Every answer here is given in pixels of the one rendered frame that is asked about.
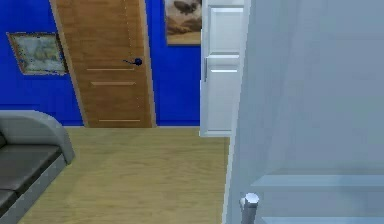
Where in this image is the white panelled cupboard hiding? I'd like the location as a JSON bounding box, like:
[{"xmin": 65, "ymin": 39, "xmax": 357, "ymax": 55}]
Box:
[{"xmin": 199, "ymin": 0, "xmax": 252, "ymax": 138}]

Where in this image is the framed brown landscape picture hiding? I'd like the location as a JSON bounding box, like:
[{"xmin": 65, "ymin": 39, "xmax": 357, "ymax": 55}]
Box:
[{"xmin": 163, "ymin": 0, "xmax": 203, "ymax": 46}]

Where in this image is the brown wooden room door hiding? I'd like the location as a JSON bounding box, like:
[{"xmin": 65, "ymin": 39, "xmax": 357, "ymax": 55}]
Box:
[{"xmin": 49, "ymin": 0, "xmax": 158, "ymax": 129}]

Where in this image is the pale grey room door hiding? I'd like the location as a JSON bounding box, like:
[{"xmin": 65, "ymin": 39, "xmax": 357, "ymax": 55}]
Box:
[{"xmin": 221, "ymin": 0, "xmax": 384, "ymax": 224}]

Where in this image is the framed map picture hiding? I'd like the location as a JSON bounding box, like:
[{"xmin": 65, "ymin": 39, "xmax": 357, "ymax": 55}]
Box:
[{"xmin": 6, "ymin": 31, "xmax": 70, "ymax": 76}]

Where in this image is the grey sofa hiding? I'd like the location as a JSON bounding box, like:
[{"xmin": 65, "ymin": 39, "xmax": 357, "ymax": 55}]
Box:
[{"xmin": 0, "ymin": 109, "xmax": 76, "ymax": 224}]

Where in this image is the dark blue door handle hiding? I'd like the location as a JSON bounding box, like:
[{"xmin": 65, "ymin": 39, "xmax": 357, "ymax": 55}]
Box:
[{"xmin": 122, "ymin": 57, "xmax": 144, "ymax": 67}]

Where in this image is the silver door handle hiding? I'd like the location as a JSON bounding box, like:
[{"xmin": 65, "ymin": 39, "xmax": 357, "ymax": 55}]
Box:
[{"xmin": 239, "ymin": 192, "xmax": 260, "ymax": 224}]

